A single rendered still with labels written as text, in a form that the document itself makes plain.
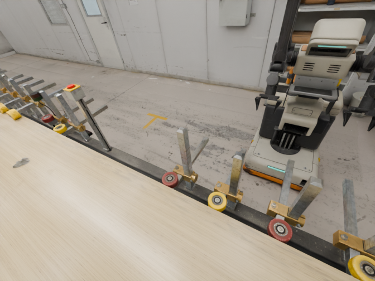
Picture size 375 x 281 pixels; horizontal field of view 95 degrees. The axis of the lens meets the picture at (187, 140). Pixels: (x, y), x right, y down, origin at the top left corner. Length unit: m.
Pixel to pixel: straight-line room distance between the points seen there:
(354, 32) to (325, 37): 0.11
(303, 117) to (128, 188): 1.25
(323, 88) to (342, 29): 0.31
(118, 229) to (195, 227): 0.31
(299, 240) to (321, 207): 1.05
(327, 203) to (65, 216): 2.00
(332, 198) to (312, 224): 0.37
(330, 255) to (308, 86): 0.92
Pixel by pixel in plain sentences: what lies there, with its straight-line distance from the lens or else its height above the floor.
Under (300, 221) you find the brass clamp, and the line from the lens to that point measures 0.89.
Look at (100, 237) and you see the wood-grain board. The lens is 0.85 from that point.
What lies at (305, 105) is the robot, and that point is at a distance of 1.47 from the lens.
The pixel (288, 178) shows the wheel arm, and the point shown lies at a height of 0.86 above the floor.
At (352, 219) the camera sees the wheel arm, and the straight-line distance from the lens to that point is 1.02.
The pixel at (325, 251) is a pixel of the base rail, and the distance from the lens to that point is 1.06.
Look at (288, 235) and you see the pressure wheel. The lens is 0.79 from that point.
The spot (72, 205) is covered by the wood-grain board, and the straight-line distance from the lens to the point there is 1.00.
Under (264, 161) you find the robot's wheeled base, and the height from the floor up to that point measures 0.27.
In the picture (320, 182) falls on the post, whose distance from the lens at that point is 0.69.
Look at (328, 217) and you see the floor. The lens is 2.03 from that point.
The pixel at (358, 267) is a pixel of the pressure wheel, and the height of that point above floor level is 0.91.
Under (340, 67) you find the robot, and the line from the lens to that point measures 1.35.
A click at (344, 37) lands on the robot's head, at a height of 1.32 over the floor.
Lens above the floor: 1.61
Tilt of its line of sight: 43 degrees down
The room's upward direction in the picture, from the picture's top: 8 degrees counter-clockwise
